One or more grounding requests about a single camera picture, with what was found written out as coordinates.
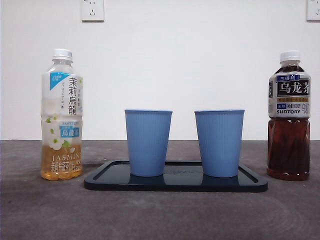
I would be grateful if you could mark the jasmine tea bottle white label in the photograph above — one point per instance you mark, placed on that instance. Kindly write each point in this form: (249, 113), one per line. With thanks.
(61, 160)

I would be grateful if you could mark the dark oolong tea bottle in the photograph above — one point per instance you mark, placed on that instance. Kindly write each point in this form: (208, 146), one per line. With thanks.
(287, 150)

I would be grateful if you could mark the blue ribbed cup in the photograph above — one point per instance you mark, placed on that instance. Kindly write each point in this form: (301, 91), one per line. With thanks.
(147, 142)
(218, 142)

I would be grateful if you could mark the dark navy rectangular tray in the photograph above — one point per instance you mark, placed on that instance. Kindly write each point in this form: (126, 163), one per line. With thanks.
(175, 186)

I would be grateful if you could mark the white wall socket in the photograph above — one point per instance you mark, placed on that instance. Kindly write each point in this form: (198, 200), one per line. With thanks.
(92, 15)
(313, 15)

